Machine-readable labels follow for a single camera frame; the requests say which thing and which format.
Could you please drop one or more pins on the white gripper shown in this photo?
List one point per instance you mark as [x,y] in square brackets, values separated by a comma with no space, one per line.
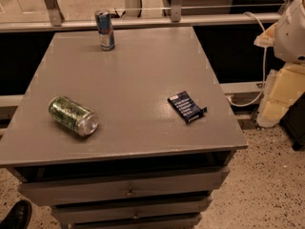
[291,37]

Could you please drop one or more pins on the green soda can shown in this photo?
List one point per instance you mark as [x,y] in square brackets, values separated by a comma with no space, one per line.
[74,116]

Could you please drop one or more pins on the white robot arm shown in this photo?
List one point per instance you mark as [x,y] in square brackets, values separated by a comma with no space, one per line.
[284,87]

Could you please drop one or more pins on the blue silver energy drink can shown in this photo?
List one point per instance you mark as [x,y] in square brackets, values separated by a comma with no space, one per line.
[104,26]

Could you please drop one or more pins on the dark blue snack packet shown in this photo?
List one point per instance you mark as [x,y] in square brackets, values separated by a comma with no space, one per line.
[186,107]

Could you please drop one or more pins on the grey drawer cabinet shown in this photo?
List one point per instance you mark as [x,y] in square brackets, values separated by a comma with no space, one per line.
[143,167]

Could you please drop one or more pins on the black shoe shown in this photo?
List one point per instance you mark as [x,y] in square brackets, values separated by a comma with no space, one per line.
[18,217]

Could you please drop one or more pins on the metal railing frame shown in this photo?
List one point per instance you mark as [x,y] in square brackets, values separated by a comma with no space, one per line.
[78,15]

